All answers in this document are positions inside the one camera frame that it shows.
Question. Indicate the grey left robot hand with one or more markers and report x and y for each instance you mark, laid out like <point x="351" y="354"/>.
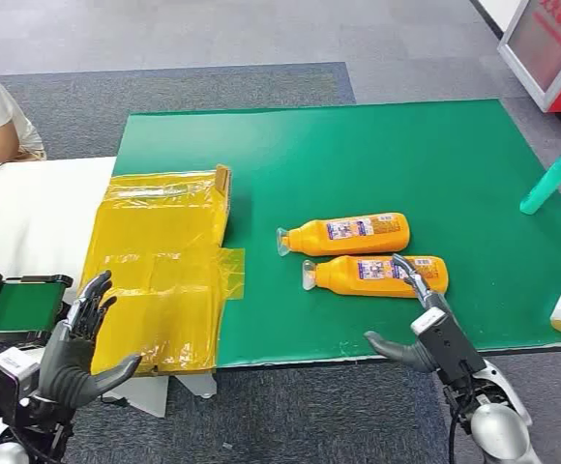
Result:
<point x="65" y="368"/>

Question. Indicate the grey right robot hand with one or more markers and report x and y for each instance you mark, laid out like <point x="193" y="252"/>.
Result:
<point x="401" y="353"/>

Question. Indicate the orange bottle clear cap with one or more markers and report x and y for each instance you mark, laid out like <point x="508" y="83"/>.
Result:
<point x="314" y="238"/>
<point x="343" y="278"/>

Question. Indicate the teal green plastic bottle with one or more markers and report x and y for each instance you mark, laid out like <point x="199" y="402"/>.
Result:
<point x="546" y="186"/>

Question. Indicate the small green belt conveyor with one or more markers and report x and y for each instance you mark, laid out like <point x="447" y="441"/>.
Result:
<point x="24" y="307"/>

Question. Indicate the white table foot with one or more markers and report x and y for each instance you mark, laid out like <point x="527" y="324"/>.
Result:
<point x="150" y="394"/>

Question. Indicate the yellow tape-wrapped cardboard box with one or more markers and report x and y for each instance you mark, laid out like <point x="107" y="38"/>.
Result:
<point x="164" y="256"/>

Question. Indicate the green table mat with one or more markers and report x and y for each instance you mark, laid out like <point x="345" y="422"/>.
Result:
<point x="357" y="160"/>

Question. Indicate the white and red display stand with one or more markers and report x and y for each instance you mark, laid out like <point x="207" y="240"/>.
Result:
<point x="546" y="45"/>

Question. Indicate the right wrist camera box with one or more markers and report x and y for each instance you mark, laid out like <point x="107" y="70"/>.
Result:
<point x="452" y="349"/>

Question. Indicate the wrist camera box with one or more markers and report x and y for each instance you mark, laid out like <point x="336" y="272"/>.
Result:
<point x="452" y="349"/>
<point x="9" y="381"/>

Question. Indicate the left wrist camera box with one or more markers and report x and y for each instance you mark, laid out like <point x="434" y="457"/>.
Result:
<point x="9" y="381"/>

